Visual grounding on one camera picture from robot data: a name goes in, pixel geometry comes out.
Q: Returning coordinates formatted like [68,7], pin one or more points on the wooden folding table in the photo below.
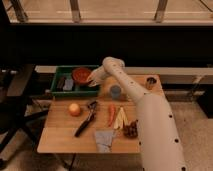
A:
[59,129]

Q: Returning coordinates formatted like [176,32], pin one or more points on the orange carrot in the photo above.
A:
[111,110]

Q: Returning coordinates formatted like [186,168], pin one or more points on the blue cup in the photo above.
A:
[115,92]

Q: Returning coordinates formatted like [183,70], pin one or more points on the brown pine cone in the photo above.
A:
[130,131]

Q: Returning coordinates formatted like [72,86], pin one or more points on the green plastic tray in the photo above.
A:
[77,90]

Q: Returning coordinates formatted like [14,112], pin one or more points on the grey folded cloth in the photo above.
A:
[104,139]

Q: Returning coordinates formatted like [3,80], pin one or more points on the grey sponge block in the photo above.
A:
[68,85]

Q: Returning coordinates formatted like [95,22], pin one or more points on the black chair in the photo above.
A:
[13,108]

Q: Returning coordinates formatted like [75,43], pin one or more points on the orange round fruit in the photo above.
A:
[74,109]

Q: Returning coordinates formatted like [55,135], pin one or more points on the small metal cup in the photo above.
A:
[150,82]

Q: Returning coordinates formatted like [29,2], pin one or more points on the red bowl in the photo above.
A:
[80,75]

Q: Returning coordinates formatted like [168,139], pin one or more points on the dark sponge block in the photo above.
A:
[60,84]

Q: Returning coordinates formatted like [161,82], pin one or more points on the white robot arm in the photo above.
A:
[160,145]

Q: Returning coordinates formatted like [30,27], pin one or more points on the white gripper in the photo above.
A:
[97,76]

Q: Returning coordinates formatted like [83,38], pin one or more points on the black handled peeler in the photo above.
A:
[92,110]

